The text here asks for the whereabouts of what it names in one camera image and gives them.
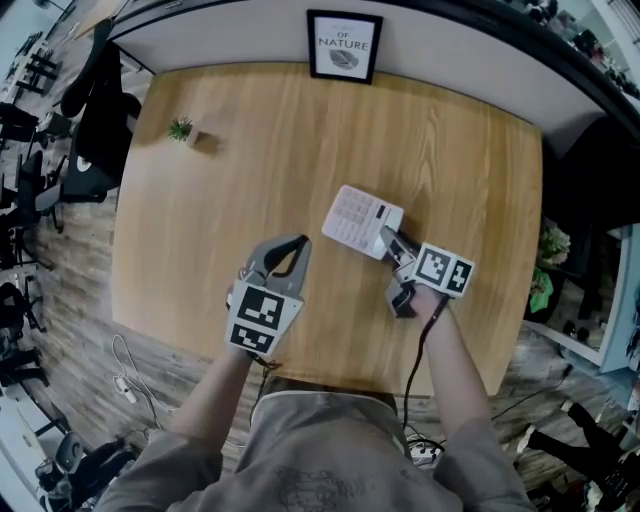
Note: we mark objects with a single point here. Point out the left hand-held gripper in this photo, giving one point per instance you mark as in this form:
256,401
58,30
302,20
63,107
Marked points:
257,312

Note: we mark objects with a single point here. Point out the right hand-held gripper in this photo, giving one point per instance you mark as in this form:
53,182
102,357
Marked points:
442,270

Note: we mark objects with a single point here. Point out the white calculator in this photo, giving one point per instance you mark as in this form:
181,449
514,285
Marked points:
352,216

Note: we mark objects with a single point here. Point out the person's left forearm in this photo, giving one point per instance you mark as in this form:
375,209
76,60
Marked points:
215,395

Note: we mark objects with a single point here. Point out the person's right forearm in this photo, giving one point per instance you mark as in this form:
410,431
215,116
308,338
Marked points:
452,370

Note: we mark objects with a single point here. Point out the small potted green plant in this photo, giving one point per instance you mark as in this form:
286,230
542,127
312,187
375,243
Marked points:
195,136

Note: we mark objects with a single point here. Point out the potted flowering plant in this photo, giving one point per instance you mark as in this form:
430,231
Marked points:
549,260

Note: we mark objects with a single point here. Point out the white desk partition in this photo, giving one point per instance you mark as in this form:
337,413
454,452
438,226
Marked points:
450,65

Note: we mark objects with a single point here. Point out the person's grey shirt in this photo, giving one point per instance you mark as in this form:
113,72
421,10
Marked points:
320,455

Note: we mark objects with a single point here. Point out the black framed leaf picture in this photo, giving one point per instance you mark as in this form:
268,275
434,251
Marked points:
345,45

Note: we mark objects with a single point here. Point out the white power strip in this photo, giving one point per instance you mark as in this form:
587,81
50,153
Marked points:
425,452

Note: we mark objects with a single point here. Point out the black office chair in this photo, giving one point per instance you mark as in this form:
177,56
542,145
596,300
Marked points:
100,115

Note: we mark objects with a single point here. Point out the black metal chair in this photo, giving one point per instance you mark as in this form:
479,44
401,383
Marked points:
25,200

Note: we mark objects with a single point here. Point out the grey swivel chair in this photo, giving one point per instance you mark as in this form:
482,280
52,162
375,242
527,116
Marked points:
75,465

